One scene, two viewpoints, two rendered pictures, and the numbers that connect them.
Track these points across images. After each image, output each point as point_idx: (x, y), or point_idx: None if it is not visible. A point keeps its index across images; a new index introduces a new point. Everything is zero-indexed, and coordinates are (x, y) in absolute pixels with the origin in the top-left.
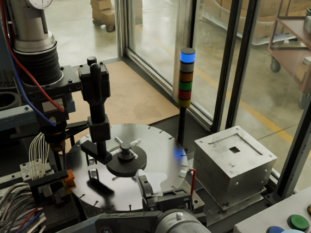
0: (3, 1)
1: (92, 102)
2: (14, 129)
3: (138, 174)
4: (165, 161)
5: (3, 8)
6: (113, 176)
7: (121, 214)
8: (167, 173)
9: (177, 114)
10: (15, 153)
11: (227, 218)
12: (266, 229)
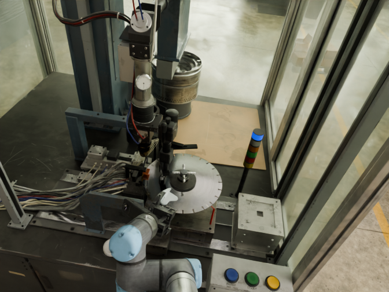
0: None
1: None
2: None
3: (164, 190)
4: (203, 193)
5: (134, 79)
6: (168, 185)
7: (135, 203)
8: (197, 201)
9: (261, 170)
10: None
11: (229, 252)
12: (228, 267)
